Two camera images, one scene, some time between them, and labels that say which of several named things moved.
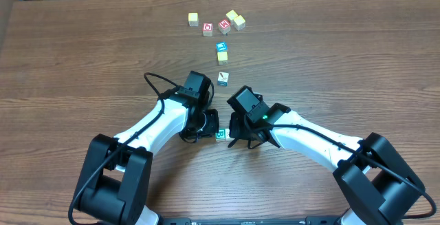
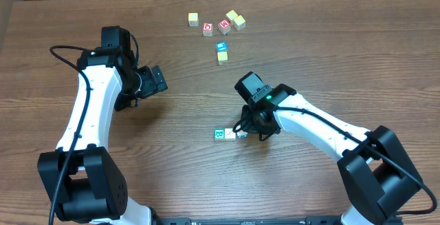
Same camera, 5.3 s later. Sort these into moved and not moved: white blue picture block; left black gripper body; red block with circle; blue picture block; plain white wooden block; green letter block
Moved: white blue picture block; left black gripper body
Not moved: red block with circle; blue picture block; green letter block; plain white wooden block
